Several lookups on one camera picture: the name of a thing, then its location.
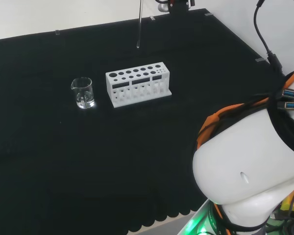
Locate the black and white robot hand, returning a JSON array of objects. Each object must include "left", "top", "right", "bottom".
[{"left": 156, "top": 0, "right": 196, "bottom": 14}]

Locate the yellow stop button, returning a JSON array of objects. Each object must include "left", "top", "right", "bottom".
[{"left": 280, "top": 186, "right": 294, "bottom": 219}]

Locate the black bench cloth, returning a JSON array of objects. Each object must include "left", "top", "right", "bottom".
[{"left": 0, "top": 8, "right": 270, "bottom": 235}]

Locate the clear glass beaker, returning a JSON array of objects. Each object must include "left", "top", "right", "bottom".
[{"left": 70, "top": 77, "right": 97, "bottom": 110}]

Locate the clear glass rod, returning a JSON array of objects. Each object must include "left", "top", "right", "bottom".
[{"left": 136, "top": 0, "right": 144, "bottom": 49}]

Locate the black camera cable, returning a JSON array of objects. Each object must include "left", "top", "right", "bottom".
[{"left": 253, "top": 0, "right": 284, "bottom": 74}]

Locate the white test tube rack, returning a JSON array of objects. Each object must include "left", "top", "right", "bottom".
[{"left": 105, "top": 61, "right": 172, "bottom": 109}]

